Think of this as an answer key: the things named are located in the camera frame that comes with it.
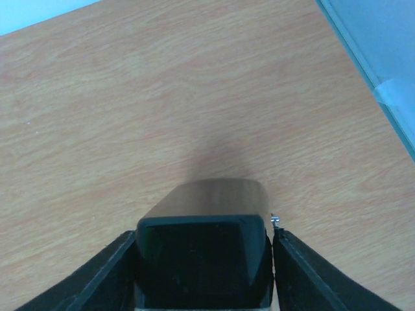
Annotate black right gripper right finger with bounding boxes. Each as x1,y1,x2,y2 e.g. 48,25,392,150
272,227,398,310

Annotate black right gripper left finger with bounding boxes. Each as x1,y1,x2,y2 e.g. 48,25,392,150
18,231,136,311

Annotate black metronome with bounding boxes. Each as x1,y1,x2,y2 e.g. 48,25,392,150
134,178,274,310

